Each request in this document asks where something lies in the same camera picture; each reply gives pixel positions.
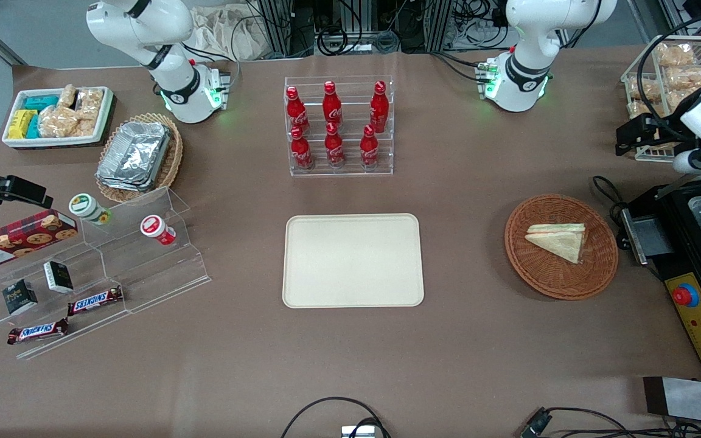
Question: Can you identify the clear acrylic bottle rack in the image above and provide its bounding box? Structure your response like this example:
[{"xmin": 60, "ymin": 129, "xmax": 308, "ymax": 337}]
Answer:
[{"xmin": 284, "ymin": 75, "xmax": 394, "ymax": 178}]

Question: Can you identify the clear acrylic step stand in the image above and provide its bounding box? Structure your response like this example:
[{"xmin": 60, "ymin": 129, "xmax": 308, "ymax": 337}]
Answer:
[{"xmin": 0, "ymin": 186, "xmax": 212, "ymax": 361}]

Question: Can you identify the beige crumpled cloth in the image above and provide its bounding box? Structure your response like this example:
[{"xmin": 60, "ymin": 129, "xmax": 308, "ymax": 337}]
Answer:
[{"xmin": 189, "ymin": 6, "xmax": 266, "ymax": 60}]

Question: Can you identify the white rectangular snack bin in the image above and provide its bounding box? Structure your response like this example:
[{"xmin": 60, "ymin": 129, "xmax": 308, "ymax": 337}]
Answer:
[{"xmin": 1, "ymin": 86, "xmax": 115, "ymax": 150}]

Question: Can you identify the aluminium foil container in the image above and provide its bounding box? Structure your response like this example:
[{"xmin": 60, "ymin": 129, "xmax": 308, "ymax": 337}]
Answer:
[{"xmin": 96, "ymin": 122, "xmax": 172, "ymax": 193}]

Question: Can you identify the black looped cable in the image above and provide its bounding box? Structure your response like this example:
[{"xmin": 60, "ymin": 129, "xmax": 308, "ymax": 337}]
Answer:
[{"xmin": 281, "ymin": 397, "xmax": 391, "ymax": 438}]

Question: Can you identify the red cola bottle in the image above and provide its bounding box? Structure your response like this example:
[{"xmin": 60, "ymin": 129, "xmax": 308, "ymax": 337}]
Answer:
[
  {"xmin": 369, "ymin": 80, "xmax": 390, "ymax": 133},
  {"xmin": 285, "ymin": 86, "xmax": 310, "ymax": 136},
  {"xmin": 360, "ymin": 125, "xmax": 380, "ymax": 169},
  {"xmin": 324, "ymin": 122, "xmax": 346, "ymax": 169},
  {"xmin": 290, "ymin": 126, "xmax": 315, "ymax": 170},
  {"xmin": 323, "ymin": 81, "xmax": 343, "ymax": 125}
]

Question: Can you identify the Snickers bar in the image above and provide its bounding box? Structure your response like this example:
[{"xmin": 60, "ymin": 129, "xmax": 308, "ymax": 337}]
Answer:
[
  {"xmin": 68, "ymin": 286, "xmax": 124, "ymax": 316},
  {"xmin": 7, "ymin": 318, "xmax": 69, "ymax": 346}
]

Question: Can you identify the green white yogurt cup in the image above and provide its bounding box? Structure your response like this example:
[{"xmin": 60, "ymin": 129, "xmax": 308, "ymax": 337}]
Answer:
[{"xmin": 69, "ymin": 193, "xmax": 112, "ymax": 226}]

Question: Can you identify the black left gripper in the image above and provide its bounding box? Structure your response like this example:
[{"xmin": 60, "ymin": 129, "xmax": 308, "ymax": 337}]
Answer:
[{"xmin": 616, "ymin": 113, "xmax": 695, "ymax": 157}]

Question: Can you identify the white wire rack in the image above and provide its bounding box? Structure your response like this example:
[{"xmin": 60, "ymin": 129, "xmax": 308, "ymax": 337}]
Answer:
[{"xmin": 621, "ymin": 35, "xmax": 701, "ymax": 163}]

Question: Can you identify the black machine power cable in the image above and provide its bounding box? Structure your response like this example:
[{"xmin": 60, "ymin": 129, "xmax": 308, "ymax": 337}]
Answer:
[{"xmin": 591, "ymin": 175, "xmax": 631, "ymax": 250}]

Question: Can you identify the black yellow sealing machine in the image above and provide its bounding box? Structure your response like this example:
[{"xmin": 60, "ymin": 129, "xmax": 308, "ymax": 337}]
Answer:
[{"xmin": 618, "ymin": 173, "xmax": 701, "ymax": 383}]

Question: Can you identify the triangular sandwich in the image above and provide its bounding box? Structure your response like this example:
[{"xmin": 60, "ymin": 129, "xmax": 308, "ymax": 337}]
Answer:
[{"xmin": 525, "ymin": 223, "xmax": 587, "ymax": 264}]

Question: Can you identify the yellow snack pack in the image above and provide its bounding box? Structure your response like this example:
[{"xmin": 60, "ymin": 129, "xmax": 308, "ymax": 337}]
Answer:
[{"xmin": 7, "ymin": 109, "xmax": 39, "ymax": 140}]

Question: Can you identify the red emergency stop button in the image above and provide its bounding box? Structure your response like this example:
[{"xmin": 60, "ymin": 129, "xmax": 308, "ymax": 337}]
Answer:
[{"xmin": 672, "ymin": 283, "xmax": 700, "ymax": 308}]

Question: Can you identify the small dark green box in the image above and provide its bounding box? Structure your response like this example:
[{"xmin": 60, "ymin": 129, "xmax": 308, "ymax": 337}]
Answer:
[
  {"xmin": 2, "ymin": 279, "xmax": 38, "ymax": 315},
  {"xmin": 43, "ymin": 261, "xmax": 74, "ymax": 294}
]

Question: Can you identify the cream rectangular tray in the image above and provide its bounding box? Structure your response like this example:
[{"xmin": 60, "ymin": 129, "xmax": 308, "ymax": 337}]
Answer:
[{"xmin": 282, "ymin": 213, "xmax": 425, "ymax": 308}]

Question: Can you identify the oval light wicker basket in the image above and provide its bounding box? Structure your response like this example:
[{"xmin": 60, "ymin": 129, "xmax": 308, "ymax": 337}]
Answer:
[{"xmin": 96, "ymin": 113, "xmax": 184, "ymax": 204}]

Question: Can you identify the black cable with connector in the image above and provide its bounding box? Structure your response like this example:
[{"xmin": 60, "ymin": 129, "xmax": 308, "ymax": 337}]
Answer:
[{"xmin": 520, "ymin": 406, "xmax": 701, "ymax": 438}]

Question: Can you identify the grey black flat panel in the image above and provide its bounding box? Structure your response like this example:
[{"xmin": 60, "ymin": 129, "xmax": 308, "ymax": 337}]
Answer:
[{"xmin": 643, "ymin": 376, "xmax": 701, "ymax": 426}]

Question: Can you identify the round brown wicker basket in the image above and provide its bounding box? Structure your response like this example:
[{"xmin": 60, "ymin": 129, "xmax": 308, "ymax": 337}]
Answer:
[{"xmin": 504, "ymin": 193, "xmax": 619, "ymax": 301}]

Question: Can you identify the red white yogurt cup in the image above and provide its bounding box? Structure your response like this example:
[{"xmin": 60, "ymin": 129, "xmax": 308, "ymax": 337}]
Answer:
[{"xmin": 140, "ymin": 215, "xmax": 176, "ymax": 246}]

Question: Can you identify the red tartan cookie box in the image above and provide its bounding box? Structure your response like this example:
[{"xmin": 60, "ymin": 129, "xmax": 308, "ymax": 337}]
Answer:
[{"xmin": 0, "ymin": 209, "xmax": 78, "ymax": 271}]

